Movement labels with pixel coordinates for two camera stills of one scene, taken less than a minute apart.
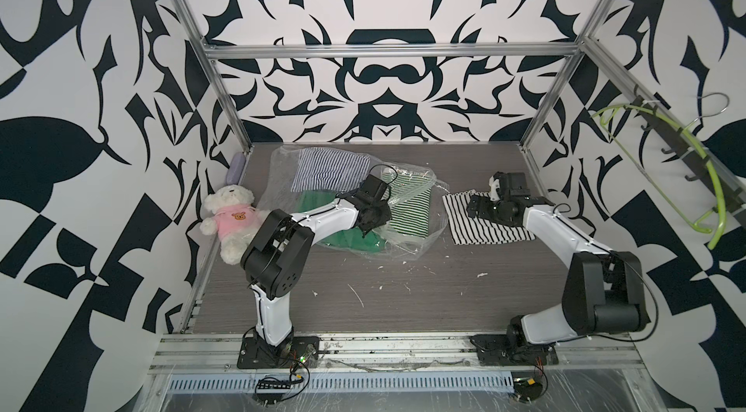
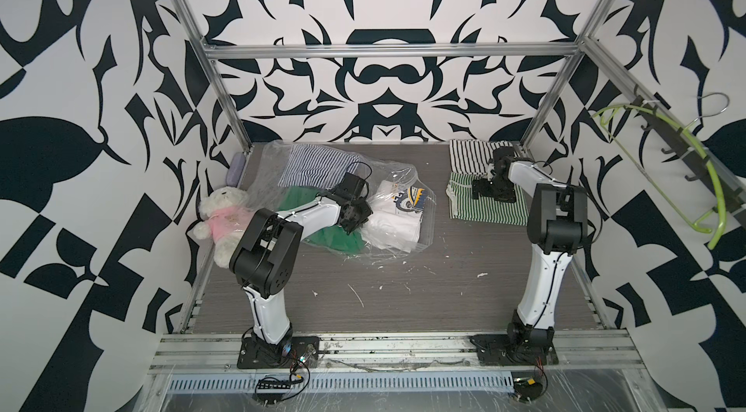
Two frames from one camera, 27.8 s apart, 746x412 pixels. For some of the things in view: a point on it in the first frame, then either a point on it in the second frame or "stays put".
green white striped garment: (409, 202) → (463, 207)
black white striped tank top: (464, 229) → (473, 156)
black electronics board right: (526, 389) stays put
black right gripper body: (490, 209) → (493, 188)
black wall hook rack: (725, 186) stays put
